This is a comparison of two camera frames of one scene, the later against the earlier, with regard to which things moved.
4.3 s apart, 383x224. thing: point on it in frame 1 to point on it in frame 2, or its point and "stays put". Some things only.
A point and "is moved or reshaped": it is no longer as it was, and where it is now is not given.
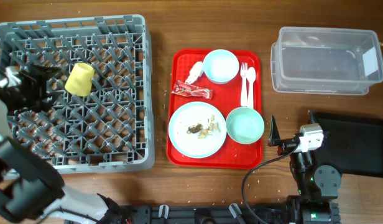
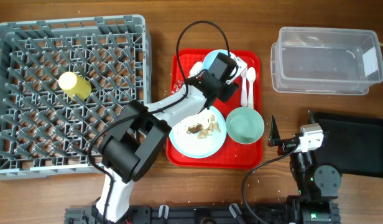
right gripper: [286, 144] stays put
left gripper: [40, 84] to [232, 89]
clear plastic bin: [327, 61] stays put
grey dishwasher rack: [100, 116] stays put
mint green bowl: [245, 125] stays put
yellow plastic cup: [79, 79] is moved or reshaped
